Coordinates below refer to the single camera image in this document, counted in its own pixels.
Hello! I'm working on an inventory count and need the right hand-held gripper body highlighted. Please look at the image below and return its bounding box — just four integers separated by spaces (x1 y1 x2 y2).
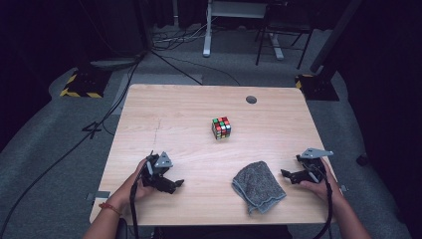
297 147 334 184

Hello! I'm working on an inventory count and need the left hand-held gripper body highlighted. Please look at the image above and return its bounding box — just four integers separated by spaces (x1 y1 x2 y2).
142 150 174 187

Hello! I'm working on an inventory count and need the grey cloth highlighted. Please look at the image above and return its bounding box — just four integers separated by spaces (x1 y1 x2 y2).
231 160 288 216

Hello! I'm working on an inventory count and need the multicoloured puzzle cube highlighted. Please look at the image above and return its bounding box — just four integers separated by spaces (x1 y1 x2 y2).
211 116 233 140

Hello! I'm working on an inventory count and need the person's right hand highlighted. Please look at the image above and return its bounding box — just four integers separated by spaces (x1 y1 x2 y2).
300 158 343 204

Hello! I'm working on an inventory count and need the person's left hand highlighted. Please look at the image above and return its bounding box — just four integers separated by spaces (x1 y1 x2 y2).
113 158 157 210

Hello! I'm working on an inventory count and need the black caster wheel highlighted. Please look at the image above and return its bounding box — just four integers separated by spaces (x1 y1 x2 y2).
355 152 369 167

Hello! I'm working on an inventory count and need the person's dark clothing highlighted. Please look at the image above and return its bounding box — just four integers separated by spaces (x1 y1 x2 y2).
153 224 294 239

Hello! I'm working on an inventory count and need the yellow-black striped stand base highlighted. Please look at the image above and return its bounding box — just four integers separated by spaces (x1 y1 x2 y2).
59 68 112 100
295 73 340 102

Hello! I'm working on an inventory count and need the dark slanted metal pole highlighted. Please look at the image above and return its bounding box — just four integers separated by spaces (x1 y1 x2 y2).
310 0 364 74

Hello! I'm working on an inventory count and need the black chair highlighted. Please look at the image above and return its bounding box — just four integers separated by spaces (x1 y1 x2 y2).
255 0 315 71

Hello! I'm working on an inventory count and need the right hand-held gripper black cable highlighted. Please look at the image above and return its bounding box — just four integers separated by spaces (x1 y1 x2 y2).
313 164 334 239

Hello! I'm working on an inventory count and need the red bracelet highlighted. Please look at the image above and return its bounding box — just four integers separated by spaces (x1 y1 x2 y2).
99 201 122 216

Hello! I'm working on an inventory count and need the thick black floor cable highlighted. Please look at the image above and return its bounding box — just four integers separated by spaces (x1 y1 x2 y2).
0 54 144 239

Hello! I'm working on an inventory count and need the thin black floor cable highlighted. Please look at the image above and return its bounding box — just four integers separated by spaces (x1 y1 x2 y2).
150 49 242 87

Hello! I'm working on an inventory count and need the bundle of floor cables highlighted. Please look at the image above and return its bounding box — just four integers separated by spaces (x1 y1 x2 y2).
151 22 214 52

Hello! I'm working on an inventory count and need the white desk frame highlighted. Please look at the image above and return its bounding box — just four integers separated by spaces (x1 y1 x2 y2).
202 0 286 61

